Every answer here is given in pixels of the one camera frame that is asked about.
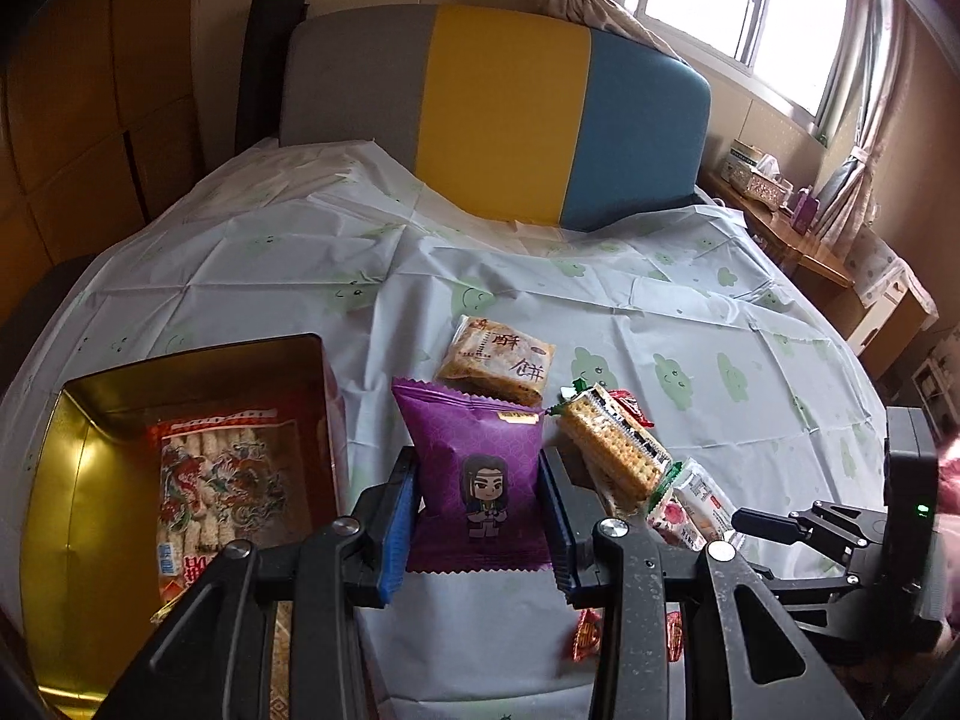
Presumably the small red candy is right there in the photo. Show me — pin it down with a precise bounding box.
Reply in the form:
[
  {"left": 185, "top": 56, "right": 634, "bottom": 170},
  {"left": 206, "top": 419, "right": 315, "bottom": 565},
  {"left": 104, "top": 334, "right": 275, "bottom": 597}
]
[{"left": 600, "top": 388, "right": 657, "bottom": 428}]

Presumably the black upright cushion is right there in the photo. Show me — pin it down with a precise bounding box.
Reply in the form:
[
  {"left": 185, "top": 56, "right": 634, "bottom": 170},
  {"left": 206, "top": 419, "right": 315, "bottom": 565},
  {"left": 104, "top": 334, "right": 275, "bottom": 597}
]
[{"left": 236, "top": 0, "right": 305, "bottom": 158}]

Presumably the red gold print snack packet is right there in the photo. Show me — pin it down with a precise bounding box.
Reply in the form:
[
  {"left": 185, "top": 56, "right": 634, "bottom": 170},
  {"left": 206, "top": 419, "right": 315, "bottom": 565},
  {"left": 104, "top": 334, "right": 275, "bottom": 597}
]
[{"left": 570, "top": 607, "right": 687, "bottom": 662}]

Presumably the wooden side desk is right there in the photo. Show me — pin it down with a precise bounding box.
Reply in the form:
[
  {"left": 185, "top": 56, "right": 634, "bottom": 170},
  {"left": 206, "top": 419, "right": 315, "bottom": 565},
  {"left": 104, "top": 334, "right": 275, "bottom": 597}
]
[{"left": 697, "top": 165, "right": 938, "bottom": 383}]

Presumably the gold tin box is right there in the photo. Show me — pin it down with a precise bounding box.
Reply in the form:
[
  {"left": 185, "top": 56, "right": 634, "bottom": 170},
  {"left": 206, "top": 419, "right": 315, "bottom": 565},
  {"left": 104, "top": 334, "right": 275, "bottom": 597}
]
[{"left": 22, "top": 332, "right": 391, "bottom": 720}]

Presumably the red white rice cracker pack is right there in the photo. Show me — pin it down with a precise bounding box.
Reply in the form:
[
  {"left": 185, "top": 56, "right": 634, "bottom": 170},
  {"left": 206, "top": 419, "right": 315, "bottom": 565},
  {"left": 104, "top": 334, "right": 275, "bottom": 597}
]
[{"left": 146, "top": 405, "right": 320, "bottom": 616}]

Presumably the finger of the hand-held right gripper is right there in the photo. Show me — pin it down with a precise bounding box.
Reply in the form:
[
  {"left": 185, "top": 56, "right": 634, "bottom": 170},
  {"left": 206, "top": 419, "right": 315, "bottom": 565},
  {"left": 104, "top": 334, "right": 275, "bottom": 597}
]
[
  {"left": 731, "top": 501, "right": 890, "bottom": 572},
  {"left": 750, "top": 568, "right": 938, "bottom": 642}
]

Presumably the brown pastry packet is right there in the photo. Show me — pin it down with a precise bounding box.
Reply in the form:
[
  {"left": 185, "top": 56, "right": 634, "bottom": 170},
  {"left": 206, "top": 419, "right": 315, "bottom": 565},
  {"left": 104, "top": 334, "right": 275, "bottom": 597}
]
[{"left": 437, "top": 315, "right": 557, "bottom": 406}]

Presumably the white red snack packet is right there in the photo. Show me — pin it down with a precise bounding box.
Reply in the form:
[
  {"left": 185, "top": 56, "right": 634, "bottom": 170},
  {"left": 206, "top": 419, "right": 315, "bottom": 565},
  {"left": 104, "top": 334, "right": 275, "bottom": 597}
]
[{"left": 645, "top": 457, "right": 743, "bottom": 552}]

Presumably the grey yellow blue headboard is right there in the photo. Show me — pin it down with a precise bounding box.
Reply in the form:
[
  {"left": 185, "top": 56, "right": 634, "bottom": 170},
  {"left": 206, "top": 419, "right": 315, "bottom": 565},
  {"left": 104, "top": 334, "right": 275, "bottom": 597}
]
[{"left": 279, "top": 4, "right": 712, "bottom": 232}]

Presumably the window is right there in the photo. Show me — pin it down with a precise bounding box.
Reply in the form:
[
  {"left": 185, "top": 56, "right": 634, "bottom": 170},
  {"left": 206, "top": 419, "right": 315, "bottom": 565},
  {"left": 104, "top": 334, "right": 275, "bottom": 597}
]
[{"left": 622, "top": 0, "right": 856, "bottom": 117}]

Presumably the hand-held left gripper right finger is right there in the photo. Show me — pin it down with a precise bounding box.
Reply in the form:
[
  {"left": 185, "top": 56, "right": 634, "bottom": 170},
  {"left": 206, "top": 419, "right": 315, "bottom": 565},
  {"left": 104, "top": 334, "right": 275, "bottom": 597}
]
[{"left": 538, "top": 446, "right": 863, "bottom": 720}]

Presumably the hanging beige curtain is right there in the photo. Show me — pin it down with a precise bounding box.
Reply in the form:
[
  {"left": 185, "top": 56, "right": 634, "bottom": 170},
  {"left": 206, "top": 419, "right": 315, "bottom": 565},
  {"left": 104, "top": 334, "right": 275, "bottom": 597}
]
[{"left": 814, "top": 0, "right": 901, "bottom": 241}]

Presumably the wooden wardrobe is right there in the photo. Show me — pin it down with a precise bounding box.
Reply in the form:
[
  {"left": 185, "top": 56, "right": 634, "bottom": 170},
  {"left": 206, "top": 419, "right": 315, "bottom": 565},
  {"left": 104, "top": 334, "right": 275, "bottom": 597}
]
[{"left": 0, "top": 0, "right": 207, "bottom": 316}]

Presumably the purple cartoon snack packet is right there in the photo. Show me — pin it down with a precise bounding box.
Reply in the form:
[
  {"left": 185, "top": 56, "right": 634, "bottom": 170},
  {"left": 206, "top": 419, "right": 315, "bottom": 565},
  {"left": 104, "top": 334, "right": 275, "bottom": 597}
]
[{"left": 390, "top": 377, "right": 554, "bottom": 575}]

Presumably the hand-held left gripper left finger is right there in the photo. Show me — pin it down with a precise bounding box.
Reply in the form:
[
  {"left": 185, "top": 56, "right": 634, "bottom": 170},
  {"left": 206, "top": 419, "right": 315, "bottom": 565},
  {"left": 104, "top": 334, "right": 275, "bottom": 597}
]
[{"left": 94, "top": 446, "right": 421, "bottom": 720}]

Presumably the white green print plastic sheet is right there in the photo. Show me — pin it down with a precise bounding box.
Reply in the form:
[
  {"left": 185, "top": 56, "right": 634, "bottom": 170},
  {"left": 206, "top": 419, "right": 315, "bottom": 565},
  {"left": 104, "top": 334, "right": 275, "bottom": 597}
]
[{"left": 0, "top": 136, "right": 901, "bottom": 720}]

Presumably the white patterned cloth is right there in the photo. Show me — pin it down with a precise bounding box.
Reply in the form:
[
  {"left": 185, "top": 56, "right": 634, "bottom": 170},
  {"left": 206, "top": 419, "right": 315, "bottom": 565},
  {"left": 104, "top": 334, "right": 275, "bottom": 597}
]
[{"left": 855, "top": 229, "right": 908, "bottom": 308}]

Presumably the clear sandwich cracker packet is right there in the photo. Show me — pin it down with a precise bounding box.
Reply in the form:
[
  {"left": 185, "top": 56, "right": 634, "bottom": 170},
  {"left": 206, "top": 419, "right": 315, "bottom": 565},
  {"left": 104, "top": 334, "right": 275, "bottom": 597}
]
[{"left": 555, "top": 382, "right": 676, "bottom": 518}]

